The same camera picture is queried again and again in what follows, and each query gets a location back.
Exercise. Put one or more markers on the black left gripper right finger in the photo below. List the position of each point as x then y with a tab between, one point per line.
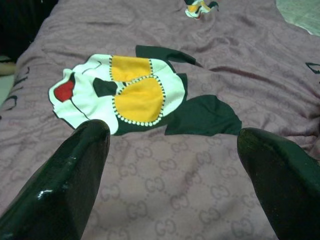
287	185

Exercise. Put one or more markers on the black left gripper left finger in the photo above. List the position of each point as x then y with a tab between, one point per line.
55	185

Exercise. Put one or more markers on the white quilted mattress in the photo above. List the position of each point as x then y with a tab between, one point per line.
302	12

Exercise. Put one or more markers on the pink cartoon print blanket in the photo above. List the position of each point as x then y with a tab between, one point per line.
175	180

